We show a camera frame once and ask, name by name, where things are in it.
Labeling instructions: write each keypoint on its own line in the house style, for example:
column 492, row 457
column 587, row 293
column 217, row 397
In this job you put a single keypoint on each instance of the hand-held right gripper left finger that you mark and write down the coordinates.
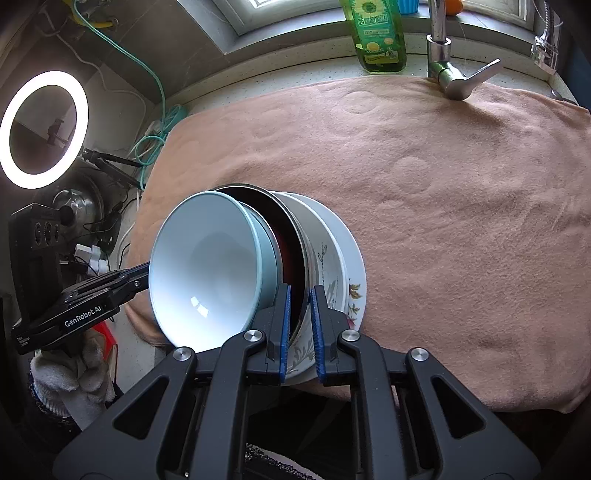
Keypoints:
column 285, row 332

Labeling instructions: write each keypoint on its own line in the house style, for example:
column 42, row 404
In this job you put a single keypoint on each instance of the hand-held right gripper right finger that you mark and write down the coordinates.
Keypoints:
column 319, row 332

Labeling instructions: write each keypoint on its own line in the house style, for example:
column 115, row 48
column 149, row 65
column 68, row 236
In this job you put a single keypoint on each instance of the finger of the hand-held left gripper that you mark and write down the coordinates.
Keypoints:
column 131, row 279

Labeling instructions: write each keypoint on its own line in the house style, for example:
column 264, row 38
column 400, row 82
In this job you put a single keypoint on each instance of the small white plate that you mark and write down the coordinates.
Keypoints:
column 325, row 258

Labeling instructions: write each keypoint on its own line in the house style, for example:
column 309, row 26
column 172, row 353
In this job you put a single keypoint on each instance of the light blue bowl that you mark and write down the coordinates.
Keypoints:
column 207, row 277

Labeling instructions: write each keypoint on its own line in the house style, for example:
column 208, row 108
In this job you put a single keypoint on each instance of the red steel bowl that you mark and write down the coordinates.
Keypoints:
column 287, row 249

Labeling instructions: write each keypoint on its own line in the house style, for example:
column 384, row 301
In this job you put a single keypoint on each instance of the person's left hand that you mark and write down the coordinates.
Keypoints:
column 74, row 378

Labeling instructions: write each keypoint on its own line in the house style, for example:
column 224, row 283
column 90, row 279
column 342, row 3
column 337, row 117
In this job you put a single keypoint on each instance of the white plug adapter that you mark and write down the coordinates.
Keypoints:
column 90, row 258

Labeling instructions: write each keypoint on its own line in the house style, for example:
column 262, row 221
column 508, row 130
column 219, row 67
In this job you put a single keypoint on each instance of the red box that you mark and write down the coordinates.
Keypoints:
column 110, row 341

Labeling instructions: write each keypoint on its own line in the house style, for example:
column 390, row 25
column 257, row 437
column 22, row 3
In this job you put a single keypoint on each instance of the steel pot lid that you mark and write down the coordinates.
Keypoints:
column 85, row 203

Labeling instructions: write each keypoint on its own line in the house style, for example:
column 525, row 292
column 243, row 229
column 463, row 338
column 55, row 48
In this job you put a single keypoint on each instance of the black tripod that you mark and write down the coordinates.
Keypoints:
column 115, row 164

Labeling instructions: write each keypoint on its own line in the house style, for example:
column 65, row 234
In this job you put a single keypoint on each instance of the mint green power strip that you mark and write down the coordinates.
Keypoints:
column 166, row 122

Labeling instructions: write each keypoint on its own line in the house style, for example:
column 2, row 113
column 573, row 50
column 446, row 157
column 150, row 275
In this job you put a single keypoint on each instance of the peach towel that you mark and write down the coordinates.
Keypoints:
column 438, row 207

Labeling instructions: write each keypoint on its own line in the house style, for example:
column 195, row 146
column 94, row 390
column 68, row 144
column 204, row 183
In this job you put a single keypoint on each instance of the green dish soap bottle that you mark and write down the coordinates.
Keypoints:
column 378, row 37

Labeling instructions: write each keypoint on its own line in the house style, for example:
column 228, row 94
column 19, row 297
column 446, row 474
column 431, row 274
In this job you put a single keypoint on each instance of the chrome faucet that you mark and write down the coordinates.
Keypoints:
column 438, row 50

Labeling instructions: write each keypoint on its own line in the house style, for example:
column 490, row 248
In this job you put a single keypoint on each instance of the blue plastic cup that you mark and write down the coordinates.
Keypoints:
column 407, row 5

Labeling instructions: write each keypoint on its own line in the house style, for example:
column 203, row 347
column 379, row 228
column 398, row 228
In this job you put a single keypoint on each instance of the orange fruit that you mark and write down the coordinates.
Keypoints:
column 455, row 4

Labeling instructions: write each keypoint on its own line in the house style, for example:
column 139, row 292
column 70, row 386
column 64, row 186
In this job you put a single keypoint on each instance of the faucet sprayer extension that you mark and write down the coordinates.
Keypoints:
column 545, row 46

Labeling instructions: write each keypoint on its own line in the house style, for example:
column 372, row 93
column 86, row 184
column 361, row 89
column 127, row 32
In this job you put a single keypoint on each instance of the white window frame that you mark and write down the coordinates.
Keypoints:
column 240, row 18

